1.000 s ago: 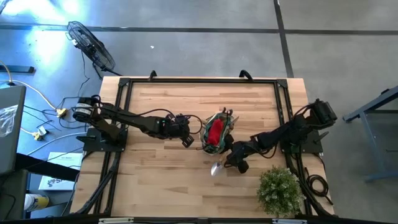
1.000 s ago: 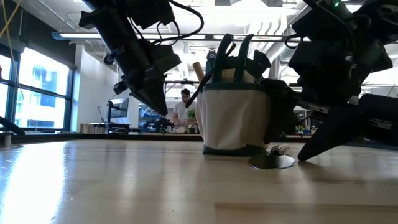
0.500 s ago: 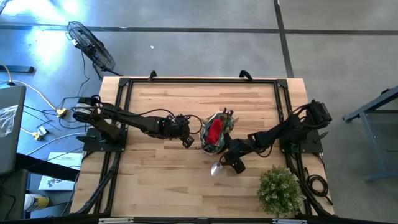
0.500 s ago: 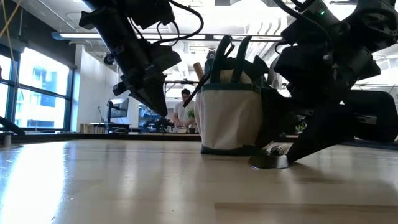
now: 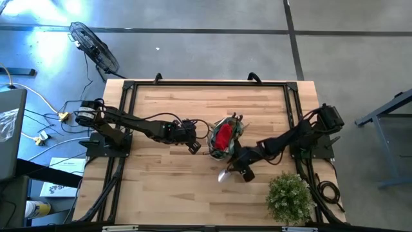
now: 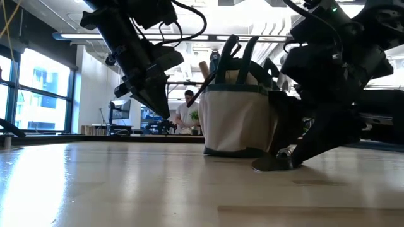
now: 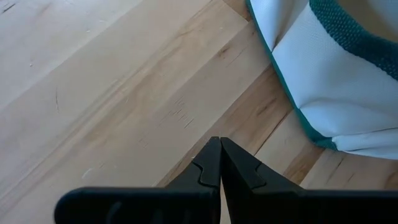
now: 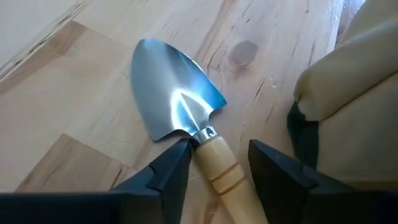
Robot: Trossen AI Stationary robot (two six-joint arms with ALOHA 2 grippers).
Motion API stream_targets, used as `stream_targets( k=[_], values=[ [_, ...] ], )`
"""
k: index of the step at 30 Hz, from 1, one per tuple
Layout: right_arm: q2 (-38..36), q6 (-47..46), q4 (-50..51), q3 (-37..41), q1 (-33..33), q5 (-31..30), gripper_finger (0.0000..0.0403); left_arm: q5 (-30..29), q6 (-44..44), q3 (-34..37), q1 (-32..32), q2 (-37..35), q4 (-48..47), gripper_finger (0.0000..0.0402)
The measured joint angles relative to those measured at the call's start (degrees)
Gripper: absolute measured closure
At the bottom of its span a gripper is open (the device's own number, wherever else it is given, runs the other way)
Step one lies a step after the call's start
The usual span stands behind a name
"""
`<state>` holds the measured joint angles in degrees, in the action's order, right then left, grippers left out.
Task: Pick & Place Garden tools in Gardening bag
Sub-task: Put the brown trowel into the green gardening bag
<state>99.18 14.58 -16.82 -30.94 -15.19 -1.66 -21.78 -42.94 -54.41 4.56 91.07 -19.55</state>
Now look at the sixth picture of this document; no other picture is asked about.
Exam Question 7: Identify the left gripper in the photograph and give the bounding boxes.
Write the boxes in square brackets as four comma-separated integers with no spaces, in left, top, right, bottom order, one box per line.
[113,50,185,120]

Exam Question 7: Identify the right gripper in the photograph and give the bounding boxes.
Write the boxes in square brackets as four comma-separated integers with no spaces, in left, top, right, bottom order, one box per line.
[268,46,388,168]

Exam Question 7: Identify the black wrist strap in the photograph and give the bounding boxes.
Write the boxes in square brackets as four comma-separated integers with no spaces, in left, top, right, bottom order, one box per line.
[187,71,218,108]

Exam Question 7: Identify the wide trowel wooden handle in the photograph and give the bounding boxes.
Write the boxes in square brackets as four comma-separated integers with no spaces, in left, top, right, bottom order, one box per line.
[251,147,302,173]

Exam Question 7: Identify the small weeder wooden handle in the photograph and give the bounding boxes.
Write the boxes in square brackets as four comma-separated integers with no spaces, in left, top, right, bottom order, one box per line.
[198,61,211,79]

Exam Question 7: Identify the teal-handled pruning shears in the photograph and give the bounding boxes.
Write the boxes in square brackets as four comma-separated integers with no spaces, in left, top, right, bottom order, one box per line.
[209,49,221,74]

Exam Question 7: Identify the person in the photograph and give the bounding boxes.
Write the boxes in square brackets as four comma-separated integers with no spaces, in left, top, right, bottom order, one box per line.
[175,90,201,135]

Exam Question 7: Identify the monitor on stand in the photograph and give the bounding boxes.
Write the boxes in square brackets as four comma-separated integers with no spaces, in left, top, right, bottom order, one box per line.
[108,98,132,126]

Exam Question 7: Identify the small background potted plant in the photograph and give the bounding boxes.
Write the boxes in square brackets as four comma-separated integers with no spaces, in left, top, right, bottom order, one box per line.
[190,109,201,136]

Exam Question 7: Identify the brown slatted crate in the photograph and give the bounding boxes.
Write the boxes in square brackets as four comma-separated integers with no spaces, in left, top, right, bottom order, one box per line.
[80,124,110,136]

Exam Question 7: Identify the overhead light bar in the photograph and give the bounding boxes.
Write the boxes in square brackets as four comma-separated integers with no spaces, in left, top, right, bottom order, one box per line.
[52,31,291,44]

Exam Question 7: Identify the large window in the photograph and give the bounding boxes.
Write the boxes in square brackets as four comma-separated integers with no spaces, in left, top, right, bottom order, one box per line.
[0,47,76,133]

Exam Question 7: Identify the black slanted strut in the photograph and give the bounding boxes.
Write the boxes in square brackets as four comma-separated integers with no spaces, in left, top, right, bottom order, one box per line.
[0,118,27,138]

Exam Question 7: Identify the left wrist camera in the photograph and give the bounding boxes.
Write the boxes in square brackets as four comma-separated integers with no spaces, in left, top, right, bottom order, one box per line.
[135,0,179,31]

